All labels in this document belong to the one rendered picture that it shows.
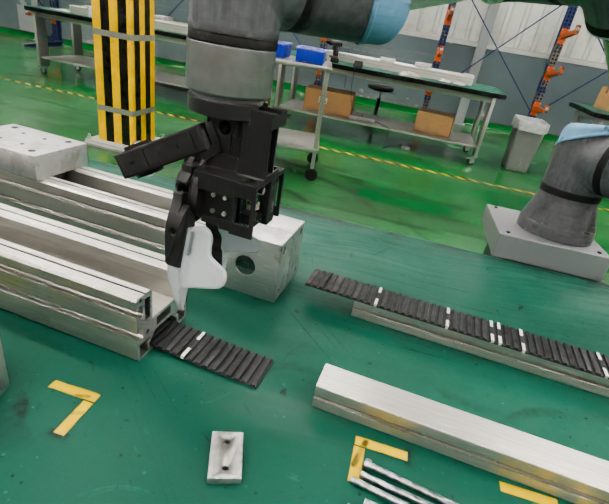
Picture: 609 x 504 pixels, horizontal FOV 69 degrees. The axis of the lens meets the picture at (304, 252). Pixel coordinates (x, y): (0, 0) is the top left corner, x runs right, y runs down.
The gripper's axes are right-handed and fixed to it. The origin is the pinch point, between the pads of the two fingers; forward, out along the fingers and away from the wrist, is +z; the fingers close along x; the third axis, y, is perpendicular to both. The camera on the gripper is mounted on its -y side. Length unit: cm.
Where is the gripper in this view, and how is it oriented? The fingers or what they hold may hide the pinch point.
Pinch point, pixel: (197, 280)
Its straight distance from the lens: 50.8
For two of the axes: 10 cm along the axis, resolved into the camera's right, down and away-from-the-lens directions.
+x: 3.2, -3.9, 8.6
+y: 9.4, 2.8, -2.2
